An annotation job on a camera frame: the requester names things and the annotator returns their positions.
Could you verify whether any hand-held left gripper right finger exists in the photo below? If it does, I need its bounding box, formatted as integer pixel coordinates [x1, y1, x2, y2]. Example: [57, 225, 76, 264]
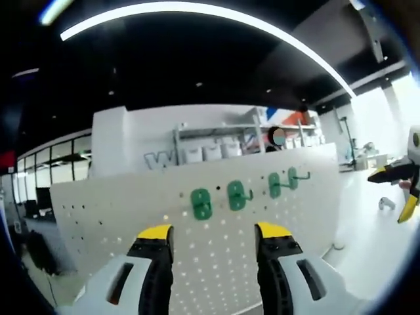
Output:
[254, 222, 362, 315]

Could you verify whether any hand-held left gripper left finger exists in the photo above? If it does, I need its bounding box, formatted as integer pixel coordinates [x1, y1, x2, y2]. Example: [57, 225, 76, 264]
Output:
[73, 224, 175, 315]

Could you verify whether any green hook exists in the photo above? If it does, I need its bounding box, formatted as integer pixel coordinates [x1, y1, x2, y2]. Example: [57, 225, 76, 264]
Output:
[268, 173, 283, 199]
[226, 180, 247, 211]
[190, 187, 213, 221]

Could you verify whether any black light stand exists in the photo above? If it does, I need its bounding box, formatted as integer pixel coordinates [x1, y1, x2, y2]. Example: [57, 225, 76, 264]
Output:
[339, 115, 357, 172]

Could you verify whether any white perforated pegboard panel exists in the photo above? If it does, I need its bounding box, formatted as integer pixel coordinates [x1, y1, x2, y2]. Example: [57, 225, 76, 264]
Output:
[49, 141, 341, 306]

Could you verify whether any row of white storage bins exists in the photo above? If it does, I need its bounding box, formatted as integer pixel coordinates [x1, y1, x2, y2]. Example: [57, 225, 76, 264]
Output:
[183, 134, 325, 162]

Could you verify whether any black computer monitor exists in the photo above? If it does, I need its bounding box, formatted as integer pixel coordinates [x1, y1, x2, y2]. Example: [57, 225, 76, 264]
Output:
[33, 186, 54, 216]

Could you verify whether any black framed glass partition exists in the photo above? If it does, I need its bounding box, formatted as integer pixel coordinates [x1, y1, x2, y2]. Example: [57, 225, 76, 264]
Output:
[16, 132, 93, 188]

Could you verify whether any grey metal shelving rack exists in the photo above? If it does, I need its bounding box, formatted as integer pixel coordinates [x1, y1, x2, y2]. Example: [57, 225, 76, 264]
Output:
[172, 114, 326, 159]

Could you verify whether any long ceiling light strip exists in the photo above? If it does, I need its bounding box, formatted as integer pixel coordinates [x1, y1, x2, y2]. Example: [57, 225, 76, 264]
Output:
[60, 1, 359, 98]

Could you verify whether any red blue striped wall banner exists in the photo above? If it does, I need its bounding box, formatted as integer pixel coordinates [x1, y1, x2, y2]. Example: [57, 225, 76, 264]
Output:
[263, 106, 311, 127]

